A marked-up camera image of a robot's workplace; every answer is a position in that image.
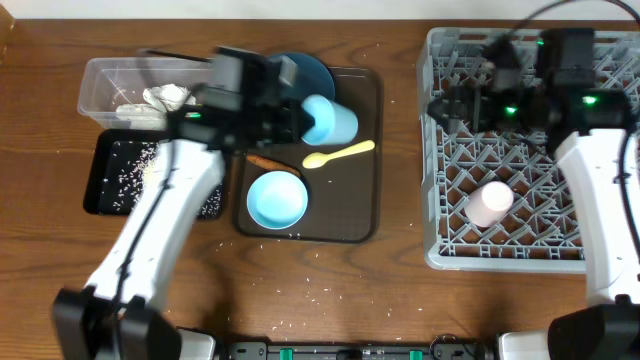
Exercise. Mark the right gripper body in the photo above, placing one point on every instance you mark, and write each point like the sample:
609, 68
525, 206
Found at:
509, 108

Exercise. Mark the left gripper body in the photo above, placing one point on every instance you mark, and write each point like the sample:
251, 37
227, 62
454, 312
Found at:
268, 121

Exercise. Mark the white tissue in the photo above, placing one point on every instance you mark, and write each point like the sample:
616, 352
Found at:
168, 97

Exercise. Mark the dark blue plate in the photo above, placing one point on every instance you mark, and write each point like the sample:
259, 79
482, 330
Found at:
313, 77

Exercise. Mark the yellow plastic spoon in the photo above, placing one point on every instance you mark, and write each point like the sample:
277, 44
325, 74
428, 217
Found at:
317, 159

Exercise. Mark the light blue cup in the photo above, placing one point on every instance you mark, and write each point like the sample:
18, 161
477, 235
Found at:
334, 124

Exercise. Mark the pink cup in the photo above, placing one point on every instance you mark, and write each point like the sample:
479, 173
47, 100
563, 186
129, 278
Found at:
488, 204

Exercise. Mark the light blue bowl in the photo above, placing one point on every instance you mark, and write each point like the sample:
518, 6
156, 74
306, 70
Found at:
277, 200

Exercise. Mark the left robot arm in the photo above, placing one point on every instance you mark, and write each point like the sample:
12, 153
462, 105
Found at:
119, 312

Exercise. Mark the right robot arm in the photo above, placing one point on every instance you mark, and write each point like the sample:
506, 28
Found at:
590, 133

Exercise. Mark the grey dishwasher rack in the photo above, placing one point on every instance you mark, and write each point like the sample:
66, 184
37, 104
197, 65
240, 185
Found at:
539, 234

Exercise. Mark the orange carrot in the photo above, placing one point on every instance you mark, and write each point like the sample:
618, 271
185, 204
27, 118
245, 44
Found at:
271, 165

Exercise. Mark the clear plastic bin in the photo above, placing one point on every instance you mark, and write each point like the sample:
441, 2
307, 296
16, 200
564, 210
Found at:
112, 89

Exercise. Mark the white rice pile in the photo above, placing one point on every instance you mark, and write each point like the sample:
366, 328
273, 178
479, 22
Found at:
128, 168

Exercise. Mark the brown serving tray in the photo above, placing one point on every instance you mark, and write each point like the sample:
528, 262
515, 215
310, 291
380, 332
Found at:
344, 194

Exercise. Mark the black rectangular tray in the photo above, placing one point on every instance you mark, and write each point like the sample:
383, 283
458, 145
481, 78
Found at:
102, 151

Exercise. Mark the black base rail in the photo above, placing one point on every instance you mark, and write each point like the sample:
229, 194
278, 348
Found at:
442, 347

